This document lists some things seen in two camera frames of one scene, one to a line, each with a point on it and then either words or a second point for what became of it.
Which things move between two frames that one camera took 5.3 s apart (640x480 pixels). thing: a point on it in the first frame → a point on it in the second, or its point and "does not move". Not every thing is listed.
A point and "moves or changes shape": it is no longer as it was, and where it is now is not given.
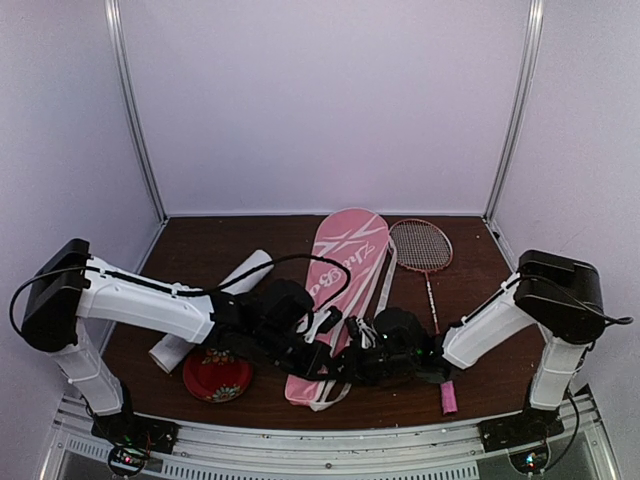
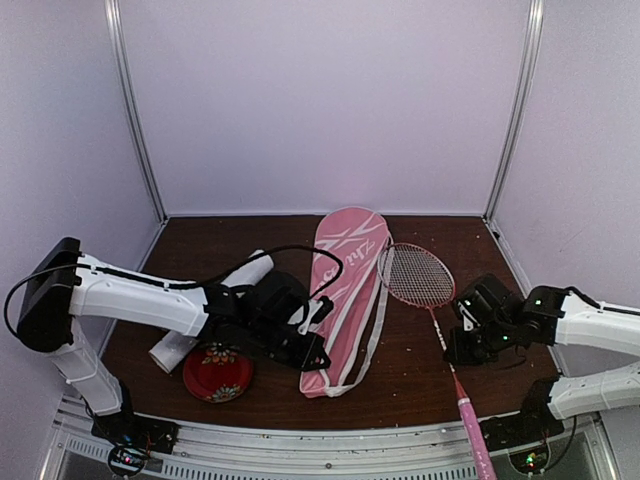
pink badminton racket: (422, 245) → (424, 278)
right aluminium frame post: (526, 81) does not move
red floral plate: (217, 375) does not move
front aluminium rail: (451, 451) does not move
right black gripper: (353, 372) → (457, 353)
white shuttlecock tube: (169, 352) does not move
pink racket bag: (354, 254) moves or changes shape
